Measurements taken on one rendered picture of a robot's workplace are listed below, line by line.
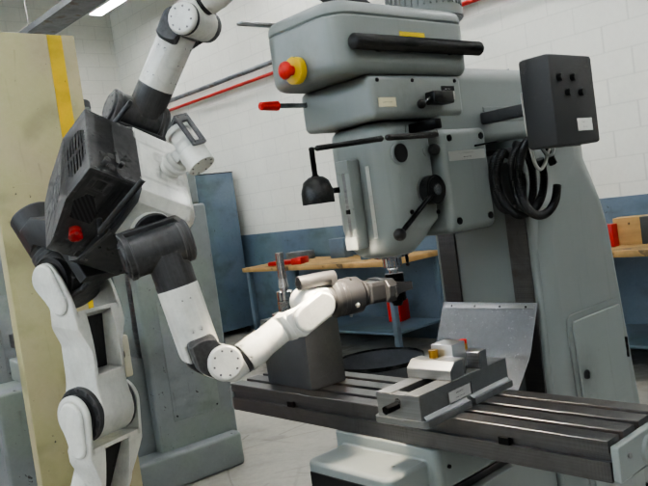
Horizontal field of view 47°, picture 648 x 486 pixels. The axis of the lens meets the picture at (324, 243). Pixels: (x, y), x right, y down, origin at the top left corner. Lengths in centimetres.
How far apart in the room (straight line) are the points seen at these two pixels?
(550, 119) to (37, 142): 212
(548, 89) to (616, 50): 441
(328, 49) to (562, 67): 55
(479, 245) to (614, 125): 412
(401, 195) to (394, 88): 25
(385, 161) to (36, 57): 192
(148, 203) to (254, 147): 747
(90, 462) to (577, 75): 150
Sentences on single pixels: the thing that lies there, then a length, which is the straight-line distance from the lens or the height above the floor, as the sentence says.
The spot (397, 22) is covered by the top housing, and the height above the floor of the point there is 184.
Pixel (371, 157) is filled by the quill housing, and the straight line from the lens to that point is 174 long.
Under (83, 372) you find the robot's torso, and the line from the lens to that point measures 199.
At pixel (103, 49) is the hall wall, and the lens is 1189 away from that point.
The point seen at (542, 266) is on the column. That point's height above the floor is 121.
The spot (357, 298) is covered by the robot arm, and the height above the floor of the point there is 123.
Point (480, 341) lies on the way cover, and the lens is 213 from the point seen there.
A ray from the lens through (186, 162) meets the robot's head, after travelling 172.
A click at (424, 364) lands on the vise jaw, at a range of 174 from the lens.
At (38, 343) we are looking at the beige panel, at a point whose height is 106.
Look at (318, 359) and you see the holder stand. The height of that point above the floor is 104.
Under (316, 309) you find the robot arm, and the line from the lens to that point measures 169.
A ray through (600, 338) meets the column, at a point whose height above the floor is 98.
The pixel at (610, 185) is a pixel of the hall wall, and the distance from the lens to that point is 621.
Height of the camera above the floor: 146
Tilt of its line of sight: 3 degrees down
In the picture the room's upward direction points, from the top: 8 degrees counter-clockwise
